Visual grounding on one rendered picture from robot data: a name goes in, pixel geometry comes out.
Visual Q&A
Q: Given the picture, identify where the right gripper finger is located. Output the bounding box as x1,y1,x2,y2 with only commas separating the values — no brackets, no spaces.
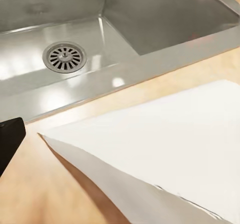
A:
0,117,26,177

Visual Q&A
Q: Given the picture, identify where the paper coffee filter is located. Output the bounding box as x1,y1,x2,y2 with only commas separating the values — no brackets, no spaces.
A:
38,79,240,224

